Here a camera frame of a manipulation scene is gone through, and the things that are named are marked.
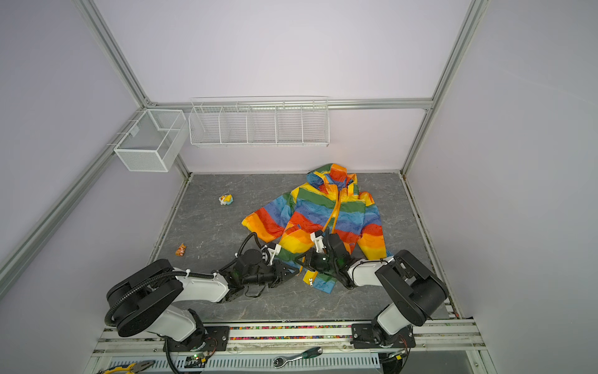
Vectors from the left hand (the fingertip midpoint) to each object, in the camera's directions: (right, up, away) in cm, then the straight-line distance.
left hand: (299, 276), depth 79 cm
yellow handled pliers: (-50, -24, -11) cm, 56 cm away
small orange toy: (-48, +6, +13) cm, 50 cm away
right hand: (-2, +3, +6) cm, 7 cm away
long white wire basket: (-16, +59, +20) cm, 64 cm away
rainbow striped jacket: (+13, +25, +28) cm, 40 cm away
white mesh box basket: (-64, +50, +20) cm, 84 cm away
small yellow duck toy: (-35, +26, +26) cm, 51 cm away
